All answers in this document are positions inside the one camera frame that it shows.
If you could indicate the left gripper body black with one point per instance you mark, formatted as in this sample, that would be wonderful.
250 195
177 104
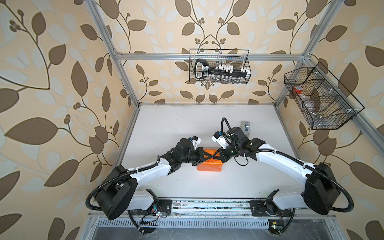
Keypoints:
193 157

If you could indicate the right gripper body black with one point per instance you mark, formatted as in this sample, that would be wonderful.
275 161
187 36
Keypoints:
231 150

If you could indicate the orange wrapping paper sheet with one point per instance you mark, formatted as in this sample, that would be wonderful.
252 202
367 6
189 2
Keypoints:
210 168

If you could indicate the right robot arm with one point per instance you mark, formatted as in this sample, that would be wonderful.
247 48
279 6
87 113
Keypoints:
317 191

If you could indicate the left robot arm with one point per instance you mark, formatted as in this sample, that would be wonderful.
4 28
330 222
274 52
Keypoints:
119 191

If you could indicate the white tape dispenser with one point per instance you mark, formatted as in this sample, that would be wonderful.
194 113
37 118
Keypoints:
245 125

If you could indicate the black tool set in basket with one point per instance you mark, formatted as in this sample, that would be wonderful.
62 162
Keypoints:
203 70

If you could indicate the red capped item in basket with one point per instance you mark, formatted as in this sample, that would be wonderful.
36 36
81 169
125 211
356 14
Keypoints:
298 89

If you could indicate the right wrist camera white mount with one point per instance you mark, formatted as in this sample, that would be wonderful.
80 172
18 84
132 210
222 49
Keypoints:
221 139

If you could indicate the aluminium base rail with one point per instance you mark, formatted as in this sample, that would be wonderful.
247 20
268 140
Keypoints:
210 213

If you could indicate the black wire basket centre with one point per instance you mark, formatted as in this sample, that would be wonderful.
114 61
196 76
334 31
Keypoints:
235 57

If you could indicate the black wire basket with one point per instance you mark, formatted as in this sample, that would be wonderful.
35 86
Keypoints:
326 102
235 57

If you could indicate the black wire basket right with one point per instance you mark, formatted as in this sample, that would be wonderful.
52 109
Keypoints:
326 102

